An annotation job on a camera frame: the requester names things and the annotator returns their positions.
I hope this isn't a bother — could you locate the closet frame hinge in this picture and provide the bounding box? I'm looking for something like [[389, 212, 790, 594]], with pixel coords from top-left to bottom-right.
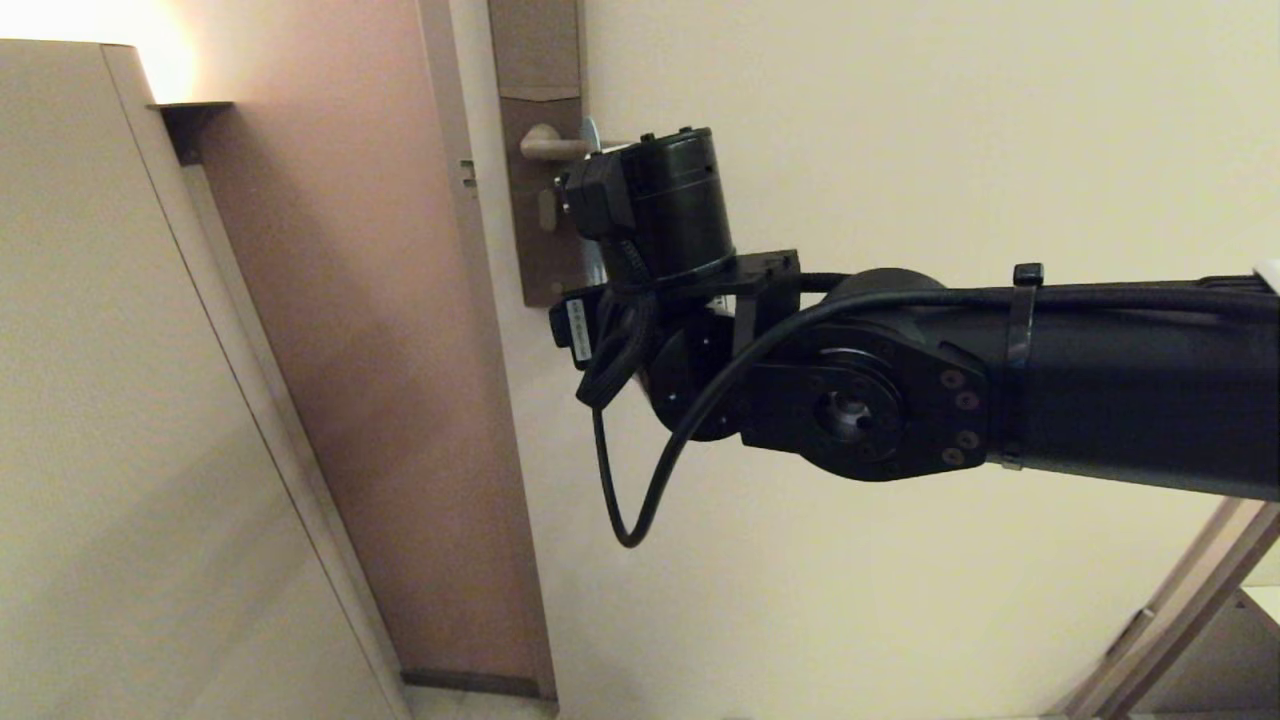
[[1104, 606, 1157, 659]]

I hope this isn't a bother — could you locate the cream white door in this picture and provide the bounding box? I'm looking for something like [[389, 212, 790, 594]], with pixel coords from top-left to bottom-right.
[[447, 0, 1280, 718]]

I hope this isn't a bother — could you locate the white and blue door hanger sign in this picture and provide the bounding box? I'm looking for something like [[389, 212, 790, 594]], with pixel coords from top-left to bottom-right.
[[578, 115, 607, 286]]

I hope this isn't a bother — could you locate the beige metal door handle lever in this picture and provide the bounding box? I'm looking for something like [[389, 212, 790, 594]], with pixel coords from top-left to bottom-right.
[[518, 121, 635, 164]]

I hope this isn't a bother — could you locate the brown closet frame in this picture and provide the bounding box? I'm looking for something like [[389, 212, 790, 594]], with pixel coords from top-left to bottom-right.
[[1048, 498, 1280, 720]]

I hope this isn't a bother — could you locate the brown metal lock plate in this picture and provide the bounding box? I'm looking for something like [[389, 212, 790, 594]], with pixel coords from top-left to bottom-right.
[[487, 0, 601, 308]]

